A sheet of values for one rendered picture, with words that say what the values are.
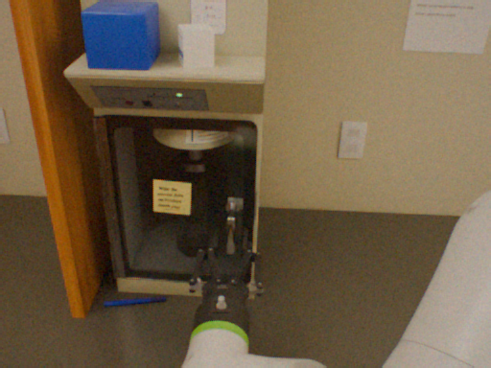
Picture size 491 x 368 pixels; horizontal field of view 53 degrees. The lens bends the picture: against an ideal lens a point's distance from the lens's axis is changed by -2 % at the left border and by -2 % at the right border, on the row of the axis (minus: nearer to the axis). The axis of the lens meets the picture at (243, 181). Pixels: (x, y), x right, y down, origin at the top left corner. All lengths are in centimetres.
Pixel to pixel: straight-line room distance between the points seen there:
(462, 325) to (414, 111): 116
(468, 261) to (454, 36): 110
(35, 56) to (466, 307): 74
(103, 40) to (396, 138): 92
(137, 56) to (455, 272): 60
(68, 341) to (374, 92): 97
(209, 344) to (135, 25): 49
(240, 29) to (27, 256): 83
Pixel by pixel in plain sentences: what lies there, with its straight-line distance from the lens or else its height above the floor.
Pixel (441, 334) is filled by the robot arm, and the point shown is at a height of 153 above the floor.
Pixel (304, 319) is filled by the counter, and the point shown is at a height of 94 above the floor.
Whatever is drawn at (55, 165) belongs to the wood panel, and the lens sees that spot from 96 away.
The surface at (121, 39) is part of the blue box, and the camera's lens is 81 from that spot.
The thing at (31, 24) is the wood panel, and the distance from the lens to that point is 87.
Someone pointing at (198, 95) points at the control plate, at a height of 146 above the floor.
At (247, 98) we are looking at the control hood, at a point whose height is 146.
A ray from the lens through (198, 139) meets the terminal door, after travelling 95.
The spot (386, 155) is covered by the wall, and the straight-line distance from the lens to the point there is 149.
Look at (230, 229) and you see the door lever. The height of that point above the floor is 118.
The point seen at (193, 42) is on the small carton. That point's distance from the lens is 81.
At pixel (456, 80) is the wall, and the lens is 145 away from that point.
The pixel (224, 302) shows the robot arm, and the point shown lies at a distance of 80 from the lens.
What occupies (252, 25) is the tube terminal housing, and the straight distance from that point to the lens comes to 88.
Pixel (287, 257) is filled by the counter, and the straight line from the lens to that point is 131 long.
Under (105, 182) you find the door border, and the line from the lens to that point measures 103.
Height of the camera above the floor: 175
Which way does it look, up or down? 30 degrees down
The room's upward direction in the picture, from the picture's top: 2 degrees clockwise
